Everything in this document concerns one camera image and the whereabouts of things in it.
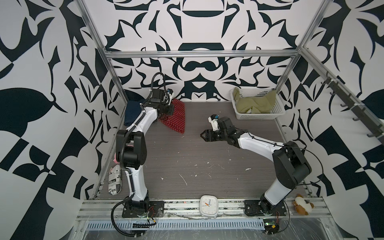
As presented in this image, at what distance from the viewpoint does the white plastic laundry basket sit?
107 cm

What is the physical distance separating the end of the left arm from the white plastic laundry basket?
0.46 m

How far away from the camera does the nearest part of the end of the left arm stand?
714 millimetres
